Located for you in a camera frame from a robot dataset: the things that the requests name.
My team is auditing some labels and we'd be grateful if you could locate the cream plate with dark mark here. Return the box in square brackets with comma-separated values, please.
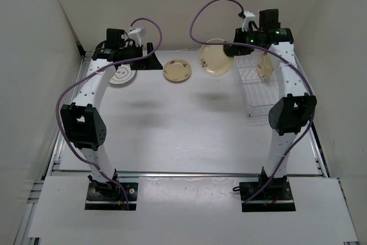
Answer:
[199, 45, 234, 76]

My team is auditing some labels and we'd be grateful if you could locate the white front board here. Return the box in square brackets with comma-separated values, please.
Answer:
[29, 176, 358, 244]

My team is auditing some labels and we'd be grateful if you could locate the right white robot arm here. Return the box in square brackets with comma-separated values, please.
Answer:
[224, 9, 317, 199]

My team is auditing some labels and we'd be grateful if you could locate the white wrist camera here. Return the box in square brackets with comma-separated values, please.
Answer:
[128, 27, 146, 46]
[238, 11, 256, 32]

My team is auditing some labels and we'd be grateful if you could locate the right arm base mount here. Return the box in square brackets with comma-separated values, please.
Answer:
[232, 181, 296, 212]

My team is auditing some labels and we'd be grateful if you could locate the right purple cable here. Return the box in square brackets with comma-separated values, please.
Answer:
[189, 0, 316, 208]

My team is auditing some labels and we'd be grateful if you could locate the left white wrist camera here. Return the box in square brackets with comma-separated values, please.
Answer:
[128, 27, 146, 46]

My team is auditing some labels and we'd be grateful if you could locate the cream plate with flowers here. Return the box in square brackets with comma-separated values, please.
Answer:
[163, 59, 192, 83]

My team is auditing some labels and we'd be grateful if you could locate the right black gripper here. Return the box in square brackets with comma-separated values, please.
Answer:
[227, 28, 264, 56]

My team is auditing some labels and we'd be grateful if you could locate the aluminium frame rail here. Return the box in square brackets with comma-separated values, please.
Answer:
[45, 170, 325, 179]

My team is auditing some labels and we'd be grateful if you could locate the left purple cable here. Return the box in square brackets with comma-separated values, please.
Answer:
[54, 17, 163, 211]

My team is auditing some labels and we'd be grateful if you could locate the cream plate with red seal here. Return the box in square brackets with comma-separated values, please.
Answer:
[256, 53, 274, 79]

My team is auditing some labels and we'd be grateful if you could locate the white green-rimmed plate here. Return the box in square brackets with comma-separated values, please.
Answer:
[109, 64, 137, 87]

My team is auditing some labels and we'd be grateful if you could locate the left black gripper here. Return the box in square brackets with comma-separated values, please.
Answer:
[119, 43, 162, 71]

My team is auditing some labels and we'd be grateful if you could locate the purple cable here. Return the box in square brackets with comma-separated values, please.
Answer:
[54, 17, 163, 211]
[189, 0, 316, 208]

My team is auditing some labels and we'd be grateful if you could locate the white wire dish rack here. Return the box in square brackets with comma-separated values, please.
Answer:
[232, 51, 279, 117]

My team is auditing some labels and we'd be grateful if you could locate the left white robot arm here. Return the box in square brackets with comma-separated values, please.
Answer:
[56, 28, 163, 199]

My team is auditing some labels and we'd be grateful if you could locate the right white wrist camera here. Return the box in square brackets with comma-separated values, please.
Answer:
[238, 11, 256, 32]

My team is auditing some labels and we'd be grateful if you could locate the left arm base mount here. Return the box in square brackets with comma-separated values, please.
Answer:
[84, 181, 138, 211]

